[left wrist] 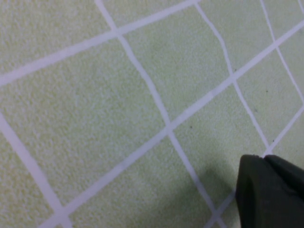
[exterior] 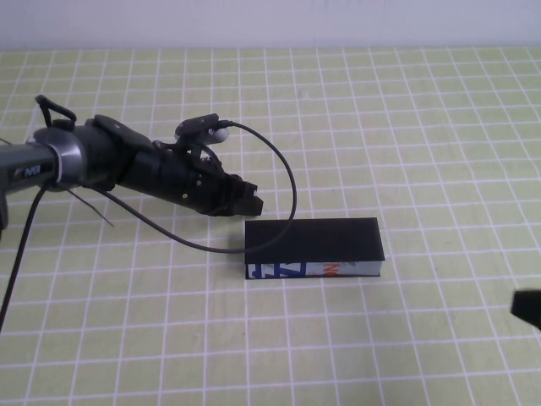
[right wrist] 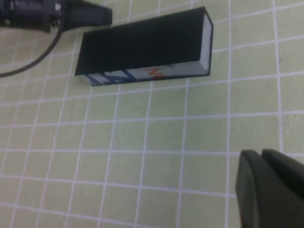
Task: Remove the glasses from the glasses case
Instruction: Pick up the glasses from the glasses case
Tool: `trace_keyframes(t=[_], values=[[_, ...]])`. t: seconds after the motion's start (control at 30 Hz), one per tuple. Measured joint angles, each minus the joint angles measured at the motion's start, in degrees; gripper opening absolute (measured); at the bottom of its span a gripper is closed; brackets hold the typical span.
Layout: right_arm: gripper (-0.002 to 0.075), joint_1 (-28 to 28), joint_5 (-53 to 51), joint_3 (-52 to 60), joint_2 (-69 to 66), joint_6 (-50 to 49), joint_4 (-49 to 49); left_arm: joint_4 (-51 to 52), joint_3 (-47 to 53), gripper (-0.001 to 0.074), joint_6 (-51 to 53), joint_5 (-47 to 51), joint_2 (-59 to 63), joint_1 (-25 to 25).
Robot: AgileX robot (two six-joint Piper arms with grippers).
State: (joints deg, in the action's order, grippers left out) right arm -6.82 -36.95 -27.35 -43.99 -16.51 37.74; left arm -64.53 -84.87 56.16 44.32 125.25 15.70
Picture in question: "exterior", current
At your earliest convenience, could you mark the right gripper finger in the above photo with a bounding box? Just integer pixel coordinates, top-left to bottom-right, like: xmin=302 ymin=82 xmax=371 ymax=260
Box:
xmin=510 ymin=288 xmax=541 ymax=331

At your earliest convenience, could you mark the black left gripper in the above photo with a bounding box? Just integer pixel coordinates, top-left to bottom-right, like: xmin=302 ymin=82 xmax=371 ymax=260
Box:
xmin=119 ymin=140 xmax=265 ymax=219

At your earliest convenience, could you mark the green checked tablecloth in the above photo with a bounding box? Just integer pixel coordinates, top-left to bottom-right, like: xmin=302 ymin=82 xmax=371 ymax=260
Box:
xmin=0 ymin=47 xmax=541 ymax=406

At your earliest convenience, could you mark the black zip tie tail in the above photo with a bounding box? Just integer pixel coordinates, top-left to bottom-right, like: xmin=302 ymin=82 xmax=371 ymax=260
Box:
xmin=67 ymin=185 xmax=116 ymax=228

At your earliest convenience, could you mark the black left camera cable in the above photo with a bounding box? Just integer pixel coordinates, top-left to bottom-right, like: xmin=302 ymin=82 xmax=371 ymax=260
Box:
xmin=90 ymin=119 xmax=299 ymax=254

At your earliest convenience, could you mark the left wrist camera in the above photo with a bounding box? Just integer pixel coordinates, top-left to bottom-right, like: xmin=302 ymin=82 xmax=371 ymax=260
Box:
xmin=174 ymin=112 xmax=232 ymax=147

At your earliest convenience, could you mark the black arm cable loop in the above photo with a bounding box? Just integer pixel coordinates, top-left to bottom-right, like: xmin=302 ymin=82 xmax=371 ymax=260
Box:
xmin=36 ymin=96 xmax=76 ymax=128

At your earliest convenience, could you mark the black hanging arm cable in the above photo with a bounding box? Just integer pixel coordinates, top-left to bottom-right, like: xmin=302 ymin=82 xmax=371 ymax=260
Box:
xmin=0 ymin=185 xmax=46 ymax=329

